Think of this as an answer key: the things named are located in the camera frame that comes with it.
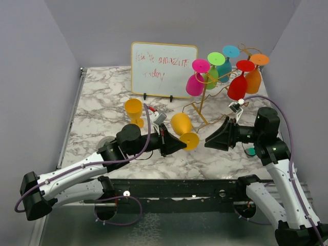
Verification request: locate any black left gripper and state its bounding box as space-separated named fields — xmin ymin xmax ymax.
xmin=127 ymin=124 xmax=187 ymax=157

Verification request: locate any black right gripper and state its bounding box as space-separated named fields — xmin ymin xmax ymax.
xmin=205 ymin=116 xmax=262 ymax=150

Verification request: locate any yellow wine glass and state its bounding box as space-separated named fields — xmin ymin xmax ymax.
xmin=125 ymin=98 xmax=144 ymax=128
xmin=171 ymin=113 xmax=199 ymax=151

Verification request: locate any gold wire glass rack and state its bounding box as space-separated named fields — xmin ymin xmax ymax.
xmin=182 ymin=44 xmax=263 ymax=133

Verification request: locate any red wine glass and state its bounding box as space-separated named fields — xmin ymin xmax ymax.
xmin=227 ymin=59 xmax=255 ymax=101

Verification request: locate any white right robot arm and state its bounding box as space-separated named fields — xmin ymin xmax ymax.
xmin=204 ymin=107 xmax=327 ymax=245

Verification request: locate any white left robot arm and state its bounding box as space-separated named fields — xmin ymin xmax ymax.
xmin=19 ymin=124 xmax=187 ymax=221

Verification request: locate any pink wine glass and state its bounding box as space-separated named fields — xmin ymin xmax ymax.
xmin=186 ymin=58 xmax=210 ymax=96

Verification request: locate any green wine glass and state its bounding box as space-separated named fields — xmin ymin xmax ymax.
xmin=203 ymin=52 xmax=226 ymax=90

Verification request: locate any teal wine glass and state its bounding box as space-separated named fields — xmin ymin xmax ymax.
xmin=216 ymin=45 xmax=240 ymax=84

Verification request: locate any orange wine glass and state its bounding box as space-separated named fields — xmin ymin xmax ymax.
xmin=245 ymin=53 xmax=270 ymax=94

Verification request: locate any green grey eraser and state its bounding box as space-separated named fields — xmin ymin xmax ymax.
xmin=245 ymin=148 xmax=256 ymax=157

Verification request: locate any clear tape roll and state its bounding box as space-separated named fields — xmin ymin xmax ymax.
xmin=97 ymin=136 xmax=115 ymax=149

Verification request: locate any yellow framed whiteboard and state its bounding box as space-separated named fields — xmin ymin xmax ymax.
xmin=131 ymin=42 xmax=198 ymax=99

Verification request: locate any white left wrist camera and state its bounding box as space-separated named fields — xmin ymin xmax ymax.
xmin=152 ymin=111 xmax=167 ymax=126

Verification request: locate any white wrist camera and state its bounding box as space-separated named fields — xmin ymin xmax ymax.
xmin=229 ymin=99 xmax=245 ymax=122
xmin=152 ymin=111 xmax=167 ymax=126

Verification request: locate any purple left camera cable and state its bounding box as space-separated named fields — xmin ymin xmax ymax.
xmin=14 ymin=104 xmax=159 ymax=213

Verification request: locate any purple camera cable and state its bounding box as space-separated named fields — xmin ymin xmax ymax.
xmin=14 ymin=104 xmax=159 ymax=213
xmin=240 ymin=95 xmax=325 ymax=246

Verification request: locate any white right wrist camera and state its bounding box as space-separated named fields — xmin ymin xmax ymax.
xmin=229 ymin=99 xmax=245 ymax=122

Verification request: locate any black front mounting rail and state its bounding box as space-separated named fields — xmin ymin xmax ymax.
xmin=101 ymin=179 xmax=250 ymax=213

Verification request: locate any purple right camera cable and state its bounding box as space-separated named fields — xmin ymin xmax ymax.
xmin=240 ymin=95 xmax=325 ymax=246

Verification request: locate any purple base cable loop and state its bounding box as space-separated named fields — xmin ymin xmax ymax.
xmin=94 ymin=196 xmax=144 ymax=227

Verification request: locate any aluminium left side rail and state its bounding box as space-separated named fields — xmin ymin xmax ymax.
xmin=56 ymin=68 xmax=88 ymax=170

